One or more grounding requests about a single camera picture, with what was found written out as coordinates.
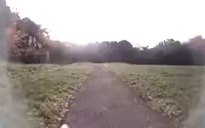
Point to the robot's own part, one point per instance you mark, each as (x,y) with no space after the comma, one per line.
(64,126)

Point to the grey asphalt path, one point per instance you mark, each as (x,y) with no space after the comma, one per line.
(103,100)

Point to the leaf-strewn grass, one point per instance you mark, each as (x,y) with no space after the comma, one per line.
(156,83)
(40,86)

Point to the row of trees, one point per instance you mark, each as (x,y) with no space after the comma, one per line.
(123,53)

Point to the reddish-leaved tree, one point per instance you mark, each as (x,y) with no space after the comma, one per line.
(28,38)

